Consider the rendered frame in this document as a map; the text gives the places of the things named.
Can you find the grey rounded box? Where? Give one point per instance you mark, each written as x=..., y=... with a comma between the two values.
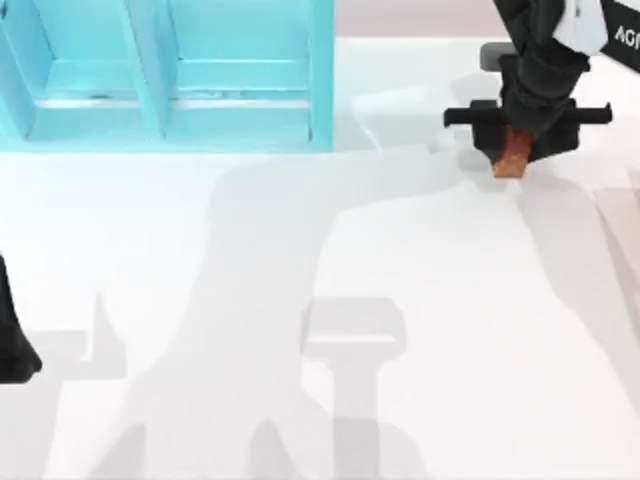
x=492, y=55

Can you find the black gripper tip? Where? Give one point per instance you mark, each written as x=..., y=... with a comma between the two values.
x=11, y=345

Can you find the light blue rack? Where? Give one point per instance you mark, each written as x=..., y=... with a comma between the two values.
x=240, y=75

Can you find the orange brown book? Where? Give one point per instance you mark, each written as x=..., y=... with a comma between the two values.
x=511, y=157

